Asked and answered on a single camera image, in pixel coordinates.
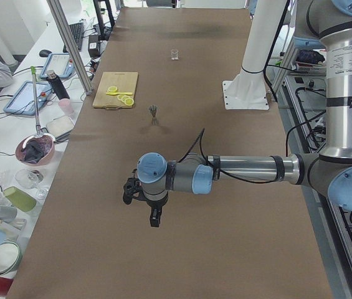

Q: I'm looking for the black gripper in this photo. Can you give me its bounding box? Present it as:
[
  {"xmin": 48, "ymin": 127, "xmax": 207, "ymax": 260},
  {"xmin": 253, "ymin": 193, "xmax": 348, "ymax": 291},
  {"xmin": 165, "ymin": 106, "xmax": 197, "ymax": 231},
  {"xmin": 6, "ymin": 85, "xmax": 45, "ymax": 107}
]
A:
[{"xmin": 123, "ymin": 178, "xmax": 167, "ymax": 227}]

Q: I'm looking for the steel double jigger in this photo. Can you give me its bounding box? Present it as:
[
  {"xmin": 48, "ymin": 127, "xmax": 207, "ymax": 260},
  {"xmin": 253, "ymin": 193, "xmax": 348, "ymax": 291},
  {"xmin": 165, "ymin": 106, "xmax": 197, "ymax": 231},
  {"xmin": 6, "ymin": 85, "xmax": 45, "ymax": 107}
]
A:
[{"xmin": 148, "ymin": 105, "xmax": 159, "ymax": 125}]

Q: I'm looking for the clear glass measuring cup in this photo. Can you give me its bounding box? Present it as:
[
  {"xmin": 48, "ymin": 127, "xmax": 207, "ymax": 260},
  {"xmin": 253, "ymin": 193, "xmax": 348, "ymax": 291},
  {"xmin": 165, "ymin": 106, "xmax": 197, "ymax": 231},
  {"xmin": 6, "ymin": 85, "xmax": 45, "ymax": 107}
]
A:
[{"xmin": 171, "ymin": 49, "xmax": 179, "ymax": 60}]

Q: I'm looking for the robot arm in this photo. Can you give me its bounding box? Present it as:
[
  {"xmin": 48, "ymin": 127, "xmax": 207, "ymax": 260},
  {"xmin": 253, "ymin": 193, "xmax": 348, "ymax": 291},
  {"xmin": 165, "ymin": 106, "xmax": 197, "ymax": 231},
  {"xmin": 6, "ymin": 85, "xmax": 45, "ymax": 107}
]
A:
[{"xmin": 123, "ymin": 1, "xmax": 352, "ymax": 227}]

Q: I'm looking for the green plastic cup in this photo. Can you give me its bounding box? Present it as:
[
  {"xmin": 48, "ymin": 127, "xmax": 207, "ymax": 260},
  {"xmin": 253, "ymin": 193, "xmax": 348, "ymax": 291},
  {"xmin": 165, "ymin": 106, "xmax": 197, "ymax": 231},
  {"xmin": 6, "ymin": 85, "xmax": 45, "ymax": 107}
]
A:
[{"xmin": 3, "ymin": 186, "xmax": 37, "ymax": 212}]

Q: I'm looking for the pink plastic cup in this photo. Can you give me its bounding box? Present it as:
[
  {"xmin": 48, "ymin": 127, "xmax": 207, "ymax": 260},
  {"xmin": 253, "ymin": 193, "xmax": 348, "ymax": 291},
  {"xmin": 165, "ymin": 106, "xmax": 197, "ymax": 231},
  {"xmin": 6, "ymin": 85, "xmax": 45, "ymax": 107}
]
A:
[{"xmin": 58, "ymin": 98, "xmax": 74, "ymax": 116}]

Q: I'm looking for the lemon slice middle of row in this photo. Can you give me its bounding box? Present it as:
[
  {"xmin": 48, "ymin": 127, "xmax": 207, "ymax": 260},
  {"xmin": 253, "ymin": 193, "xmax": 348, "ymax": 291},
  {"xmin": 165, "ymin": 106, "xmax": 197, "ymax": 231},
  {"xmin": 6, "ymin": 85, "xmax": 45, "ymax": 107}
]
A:
[{"xmin": 121, "ymin": 96, "xmax": 129, "ymax": 103}]

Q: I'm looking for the white lidded container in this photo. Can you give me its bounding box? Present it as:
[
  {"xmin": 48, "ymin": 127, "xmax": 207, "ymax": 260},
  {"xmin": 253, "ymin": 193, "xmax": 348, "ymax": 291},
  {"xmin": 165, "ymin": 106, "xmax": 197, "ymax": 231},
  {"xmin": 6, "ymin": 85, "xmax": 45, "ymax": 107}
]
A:
[{"xmin": 46, "ymin": 115, "xmax": 74, "ymax": 141}]

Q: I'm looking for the yellow plastic knife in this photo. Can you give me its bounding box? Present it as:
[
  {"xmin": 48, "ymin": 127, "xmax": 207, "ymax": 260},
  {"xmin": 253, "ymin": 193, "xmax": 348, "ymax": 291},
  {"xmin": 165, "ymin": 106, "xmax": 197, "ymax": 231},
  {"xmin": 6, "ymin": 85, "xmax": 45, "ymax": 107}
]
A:
[{"xmin": 106, "ymin": 91, "xmax": 134, "ymax": 95}]

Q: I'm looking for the wine glass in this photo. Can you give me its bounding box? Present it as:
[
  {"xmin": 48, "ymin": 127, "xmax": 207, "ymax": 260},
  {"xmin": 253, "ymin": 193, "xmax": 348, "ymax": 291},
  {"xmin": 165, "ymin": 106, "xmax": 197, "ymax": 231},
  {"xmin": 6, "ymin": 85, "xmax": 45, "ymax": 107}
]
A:
[{"xmin": 15, "ymin": 169, "xmax": 49, "ymax": 201}]

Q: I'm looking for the bamboo cutting board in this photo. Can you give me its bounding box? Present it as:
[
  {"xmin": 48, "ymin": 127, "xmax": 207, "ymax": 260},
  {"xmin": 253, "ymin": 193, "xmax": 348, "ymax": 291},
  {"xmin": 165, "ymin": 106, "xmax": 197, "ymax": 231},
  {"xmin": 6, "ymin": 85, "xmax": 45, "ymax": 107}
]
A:
[{"xmin": 92, "ymin": 72, "xmax": 138, "ymax": 110}]

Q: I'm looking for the pink bowl with cloth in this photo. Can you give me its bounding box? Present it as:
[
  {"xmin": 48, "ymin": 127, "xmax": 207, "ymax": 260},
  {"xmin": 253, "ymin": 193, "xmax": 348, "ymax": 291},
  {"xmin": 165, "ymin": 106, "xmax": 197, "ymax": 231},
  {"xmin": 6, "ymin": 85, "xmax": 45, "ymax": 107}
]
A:
[{"xmin": 15, "ymin": 133, "xmax": 55, "ymax": 166}]

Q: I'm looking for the black water bottle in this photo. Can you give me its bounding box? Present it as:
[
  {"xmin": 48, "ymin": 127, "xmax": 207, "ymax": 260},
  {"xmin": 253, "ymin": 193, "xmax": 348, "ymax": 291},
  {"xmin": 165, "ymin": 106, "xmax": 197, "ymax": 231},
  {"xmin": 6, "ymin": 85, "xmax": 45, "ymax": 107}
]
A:
[{"xmin": 46, "ymin": 70, "xmax": 70, "ymax": 100}]

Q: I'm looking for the white green rimmed bowl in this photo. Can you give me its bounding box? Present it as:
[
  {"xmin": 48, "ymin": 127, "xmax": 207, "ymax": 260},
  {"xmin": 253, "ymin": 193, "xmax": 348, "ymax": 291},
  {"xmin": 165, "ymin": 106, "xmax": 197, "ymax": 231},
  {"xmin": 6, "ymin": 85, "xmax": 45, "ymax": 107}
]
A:
[{"xmin": 0, "ymin": 242, "xmax": 22, "ymax": 275}]

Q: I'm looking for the near blue teach pendant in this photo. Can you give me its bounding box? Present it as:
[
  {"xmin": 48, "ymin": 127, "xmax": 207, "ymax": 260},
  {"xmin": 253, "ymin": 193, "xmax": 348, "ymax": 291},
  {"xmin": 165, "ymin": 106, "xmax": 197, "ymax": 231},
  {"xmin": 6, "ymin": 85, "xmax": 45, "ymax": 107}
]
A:
[{"xmin": 3, "ymin": 81, "xmax": 52, "ymax": 116}]

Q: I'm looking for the blue teach pendant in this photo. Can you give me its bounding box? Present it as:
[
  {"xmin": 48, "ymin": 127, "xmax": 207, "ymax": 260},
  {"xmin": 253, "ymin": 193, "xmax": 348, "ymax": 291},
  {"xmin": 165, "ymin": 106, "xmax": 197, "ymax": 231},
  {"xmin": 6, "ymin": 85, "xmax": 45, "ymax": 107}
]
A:
[
  {"xmin": 40, "ymin": 53, "xmax": 74, "ymax": 80},
  {"xmin": 3, "ymin": 81, "xmax": 52, "ymax": 116}
]

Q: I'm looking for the far blue teach pendant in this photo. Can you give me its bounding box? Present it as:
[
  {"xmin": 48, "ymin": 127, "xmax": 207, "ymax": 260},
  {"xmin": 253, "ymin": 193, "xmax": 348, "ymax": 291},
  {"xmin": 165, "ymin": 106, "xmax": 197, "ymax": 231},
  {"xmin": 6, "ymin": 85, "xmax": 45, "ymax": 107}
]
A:
[{"xmin": 40, "ymin": 53, "xmax": 74, "ymax": 80}]

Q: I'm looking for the black keyboard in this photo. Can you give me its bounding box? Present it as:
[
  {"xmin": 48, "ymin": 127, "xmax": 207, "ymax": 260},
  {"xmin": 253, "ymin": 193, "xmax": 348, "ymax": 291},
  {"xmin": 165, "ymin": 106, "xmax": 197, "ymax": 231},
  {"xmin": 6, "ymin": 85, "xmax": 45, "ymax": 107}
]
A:
[{"xmin": 69, "ymin": 22, "xmax": 84, "ymax": 51}]

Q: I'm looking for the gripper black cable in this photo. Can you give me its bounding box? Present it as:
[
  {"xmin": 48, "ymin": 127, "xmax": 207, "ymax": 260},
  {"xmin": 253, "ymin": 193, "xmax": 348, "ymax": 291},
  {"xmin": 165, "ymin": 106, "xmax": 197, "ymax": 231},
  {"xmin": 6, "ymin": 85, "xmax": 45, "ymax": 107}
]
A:
[{"xmin": 177, "ymin": 127, "xmax": 281, "ymax": 184}]

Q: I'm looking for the green handled reach grabber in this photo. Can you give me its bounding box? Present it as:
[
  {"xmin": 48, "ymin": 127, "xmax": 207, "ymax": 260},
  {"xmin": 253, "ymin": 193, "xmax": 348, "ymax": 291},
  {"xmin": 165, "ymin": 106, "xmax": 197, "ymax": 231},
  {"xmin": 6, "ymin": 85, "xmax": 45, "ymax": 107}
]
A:
[{"xmin": 30, "ymin": 66, "xmax": 43, "ymax": 138}]

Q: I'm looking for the aluminium frame post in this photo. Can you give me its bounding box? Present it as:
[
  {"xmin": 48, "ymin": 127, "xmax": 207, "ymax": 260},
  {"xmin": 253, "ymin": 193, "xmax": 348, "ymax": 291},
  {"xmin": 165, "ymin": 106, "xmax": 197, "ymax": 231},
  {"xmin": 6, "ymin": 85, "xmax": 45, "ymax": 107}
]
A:
[{"xmin": 47, "ymin": 0, "xmax": 93, "ymax": 95}]

